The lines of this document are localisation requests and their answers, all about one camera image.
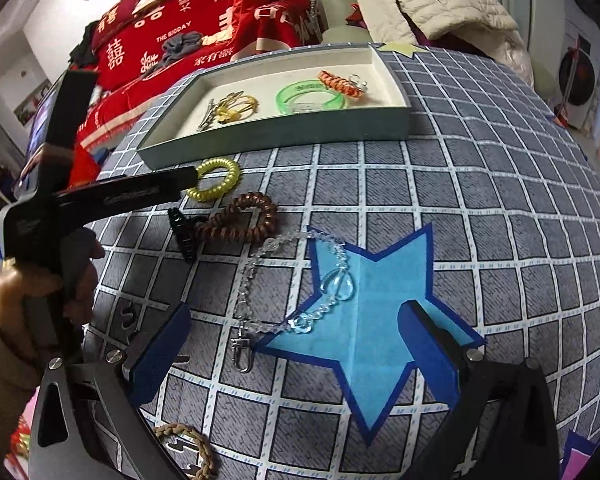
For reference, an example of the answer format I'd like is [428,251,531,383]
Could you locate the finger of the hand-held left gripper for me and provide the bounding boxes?
[27,70,100,162]
[55,166,199,221]

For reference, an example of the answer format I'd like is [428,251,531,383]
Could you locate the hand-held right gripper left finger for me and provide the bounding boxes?
[28,301,193,480]

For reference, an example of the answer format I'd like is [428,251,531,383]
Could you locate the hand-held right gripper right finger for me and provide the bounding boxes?
[397,299,562,480]

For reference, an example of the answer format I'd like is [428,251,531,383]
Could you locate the yellow spiral hair tie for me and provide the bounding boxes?
[186,158,242,203]

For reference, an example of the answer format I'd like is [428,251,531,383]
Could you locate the small silver hair clip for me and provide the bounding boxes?
[197,99,218,133]

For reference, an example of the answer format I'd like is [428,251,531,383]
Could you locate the gold hair clip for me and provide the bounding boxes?
[212,91,260,123]

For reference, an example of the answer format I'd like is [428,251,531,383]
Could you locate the green translucent bangle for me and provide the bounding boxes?
[276,80,348,116]

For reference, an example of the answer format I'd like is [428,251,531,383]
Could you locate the grey-green box with cream inside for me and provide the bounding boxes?
[136,42,412,171]

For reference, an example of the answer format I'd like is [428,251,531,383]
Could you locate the orange spiral hair tie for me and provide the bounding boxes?
[317,70,366,97]

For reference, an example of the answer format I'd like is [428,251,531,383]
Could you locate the person's left forearm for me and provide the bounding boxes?
[0,310,51,461]

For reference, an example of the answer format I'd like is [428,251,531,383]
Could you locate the person's left hand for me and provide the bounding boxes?
[0,230,106,366]

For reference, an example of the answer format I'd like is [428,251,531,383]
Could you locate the blue star sticker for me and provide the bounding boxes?
[255,222,486,448]

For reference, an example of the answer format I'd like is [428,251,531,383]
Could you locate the black clothes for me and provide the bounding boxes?
[69,22,101,68]

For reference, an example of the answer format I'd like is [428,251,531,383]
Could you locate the black claw hair clip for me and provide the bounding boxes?
[167,207,208,262]

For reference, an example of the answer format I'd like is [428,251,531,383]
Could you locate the red pillow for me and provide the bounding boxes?
[91,0,153,53]

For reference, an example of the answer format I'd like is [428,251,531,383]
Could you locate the grey cloth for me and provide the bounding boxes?
[161,31,203,67]

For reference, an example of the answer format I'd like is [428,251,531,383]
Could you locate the red printed blanket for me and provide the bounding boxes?
[75,0,326,148]

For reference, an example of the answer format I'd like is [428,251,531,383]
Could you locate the grey checked tablecloth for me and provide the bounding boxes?
[80,42,600,480]

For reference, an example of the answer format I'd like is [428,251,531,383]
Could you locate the pink star sticker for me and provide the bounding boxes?
[555,430,596,480]

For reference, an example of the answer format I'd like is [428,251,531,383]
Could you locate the yellow-green star sticker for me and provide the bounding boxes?
[377,40,428,57]

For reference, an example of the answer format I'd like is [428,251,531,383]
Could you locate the white washing machine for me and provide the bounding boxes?
[555,20,600,128]

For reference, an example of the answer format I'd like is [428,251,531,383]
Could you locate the cream down jacket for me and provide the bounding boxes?
[354,0,536,88]

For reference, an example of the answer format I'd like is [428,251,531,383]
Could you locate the unframed wall picture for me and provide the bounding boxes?
[14,79,51,126]

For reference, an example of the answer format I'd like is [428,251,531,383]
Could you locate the clear bead chain with clasp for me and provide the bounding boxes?
[230,227,356,373]

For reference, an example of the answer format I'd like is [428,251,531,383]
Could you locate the brown spiral hair tie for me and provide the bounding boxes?
[195,191,279,246]

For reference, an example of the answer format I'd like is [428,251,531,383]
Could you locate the tan braided hair tie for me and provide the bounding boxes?
[152,422,216,480]

